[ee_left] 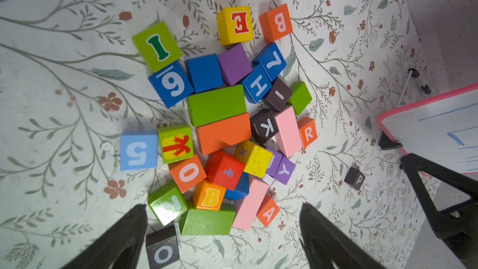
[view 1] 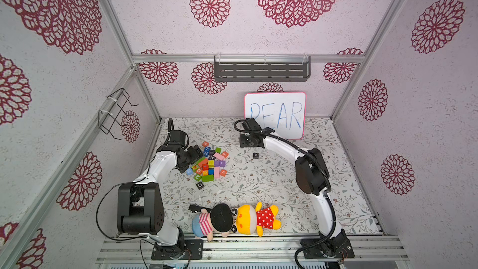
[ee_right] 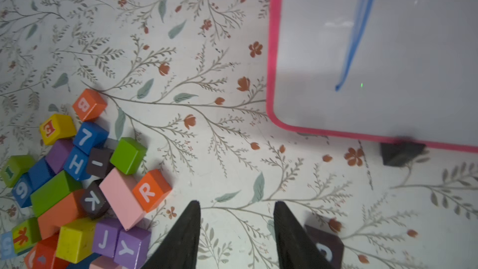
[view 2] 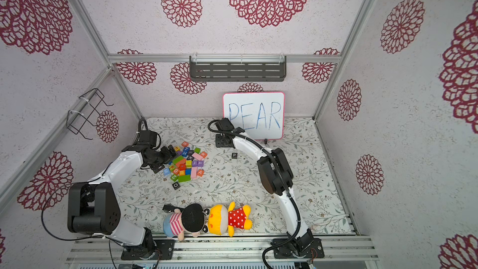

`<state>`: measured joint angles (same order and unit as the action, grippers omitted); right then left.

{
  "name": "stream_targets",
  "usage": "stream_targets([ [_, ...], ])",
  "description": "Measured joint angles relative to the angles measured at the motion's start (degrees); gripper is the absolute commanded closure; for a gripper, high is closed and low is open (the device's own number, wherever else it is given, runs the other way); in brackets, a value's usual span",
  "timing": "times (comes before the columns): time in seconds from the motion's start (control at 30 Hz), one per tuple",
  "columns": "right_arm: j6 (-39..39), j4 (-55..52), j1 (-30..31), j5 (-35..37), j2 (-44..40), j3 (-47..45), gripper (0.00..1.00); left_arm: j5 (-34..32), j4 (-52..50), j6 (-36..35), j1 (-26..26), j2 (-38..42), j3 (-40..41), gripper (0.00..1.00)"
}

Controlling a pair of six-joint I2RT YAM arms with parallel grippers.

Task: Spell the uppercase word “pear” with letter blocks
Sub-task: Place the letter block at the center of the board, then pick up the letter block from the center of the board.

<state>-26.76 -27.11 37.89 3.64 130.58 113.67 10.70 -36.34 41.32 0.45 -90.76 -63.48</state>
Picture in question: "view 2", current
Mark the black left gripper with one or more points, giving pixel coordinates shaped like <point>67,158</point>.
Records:
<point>169,155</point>

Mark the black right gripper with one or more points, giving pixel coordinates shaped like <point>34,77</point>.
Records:
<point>224,140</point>

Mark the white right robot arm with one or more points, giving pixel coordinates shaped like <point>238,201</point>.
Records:
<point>276,177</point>

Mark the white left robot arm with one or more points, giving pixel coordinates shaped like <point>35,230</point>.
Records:
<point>93,208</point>

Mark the dark block letter O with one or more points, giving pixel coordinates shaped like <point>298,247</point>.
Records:
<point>176,185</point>

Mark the whiteboard with PEAR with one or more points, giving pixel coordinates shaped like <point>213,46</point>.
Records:
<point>260,114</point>

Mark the green long block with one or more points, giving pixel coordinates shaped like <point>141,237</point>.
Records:
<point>184,178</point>

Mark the pink long block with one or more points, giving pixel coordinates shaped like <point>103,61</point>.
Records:
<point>193,173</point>

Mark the striped plush doll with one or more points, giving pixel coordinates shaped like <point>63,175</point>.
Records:
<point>181,221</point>

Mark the yellow plush doll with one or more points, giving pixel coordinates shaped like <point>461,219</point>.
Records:
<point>223,219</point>

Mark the grey wall shelf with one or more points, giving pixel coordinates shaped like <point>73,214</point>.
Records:
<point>240,69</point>

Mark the black wire wall rack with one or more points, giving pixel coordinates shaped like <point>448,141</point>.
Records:
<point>90,103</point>

